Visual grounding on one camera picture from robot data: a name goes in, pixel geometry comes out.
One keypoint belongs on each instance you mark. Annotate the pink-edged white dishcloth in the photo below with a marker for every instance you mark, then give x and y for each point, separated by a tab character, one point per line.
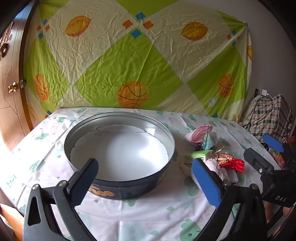
200	133

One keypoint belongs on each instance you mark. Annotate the red brocade pouch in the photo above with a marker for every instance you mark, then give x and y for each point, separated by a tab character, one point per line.
234	164

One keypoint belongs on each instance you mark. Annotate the door ornament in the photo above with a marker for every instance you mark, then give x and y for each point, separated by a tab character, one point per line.
4	42

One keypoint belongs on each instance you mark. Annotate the white sponge block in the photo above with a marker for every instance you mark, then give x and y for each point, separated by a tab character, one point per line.
231	177

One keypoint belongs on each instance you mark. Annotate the green ball-print wall sheet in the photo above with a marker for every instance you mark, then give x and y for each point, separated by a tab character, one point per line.
104	58

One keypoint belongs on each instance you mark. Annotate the brass door knob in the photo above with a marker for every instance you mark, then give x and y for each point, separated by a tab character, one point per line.
13	87

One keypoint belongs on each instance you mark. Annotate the round metal cookie tin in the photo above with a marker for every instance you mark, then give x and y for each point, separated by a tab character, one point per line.
115	150

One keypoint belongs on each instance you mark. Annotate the wooden door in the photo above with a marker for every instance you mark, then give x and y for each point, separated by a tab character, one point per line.
11	111

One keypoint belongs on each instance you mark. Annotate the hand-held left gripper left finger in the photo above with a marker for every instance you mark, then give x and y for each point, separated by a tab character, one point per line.
86	176

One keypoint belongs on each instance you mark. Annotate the white cloud-print tablecloth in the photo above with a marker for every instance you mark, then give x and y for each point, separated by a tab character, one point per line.
150	213

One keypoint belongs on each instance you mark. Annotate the green tissue pack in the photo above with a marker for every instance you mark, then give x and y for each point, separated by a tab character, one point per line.
200	154

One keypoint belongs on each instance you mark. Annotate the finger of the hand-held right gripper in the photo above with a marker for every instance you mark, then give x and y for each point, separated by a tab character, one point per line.
274	142
256	162

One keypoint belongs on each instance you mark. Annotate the pink knitted pad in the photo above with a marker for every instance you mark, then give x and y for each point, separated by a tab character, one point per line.
214	165

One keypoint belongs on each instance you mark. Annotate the colourful printed bag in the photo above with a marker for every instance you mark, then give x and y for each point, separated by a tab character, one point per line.
277	155

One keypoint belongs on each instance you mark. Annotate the white charger plug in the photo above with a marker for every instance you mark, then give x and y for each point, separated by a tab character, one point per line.
264	92

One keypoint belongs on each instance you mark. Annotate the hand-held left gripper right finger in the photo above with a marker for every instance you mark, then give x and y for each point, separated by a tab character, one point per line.
205	183

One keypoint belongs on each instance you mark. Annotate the plaid storage bag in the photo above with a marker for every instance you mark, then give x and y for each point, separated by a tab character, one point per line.
266	115

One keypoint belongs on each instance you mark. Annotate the cotton swab pack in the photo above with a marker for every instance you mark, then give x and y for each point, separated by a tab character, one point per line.
207	142

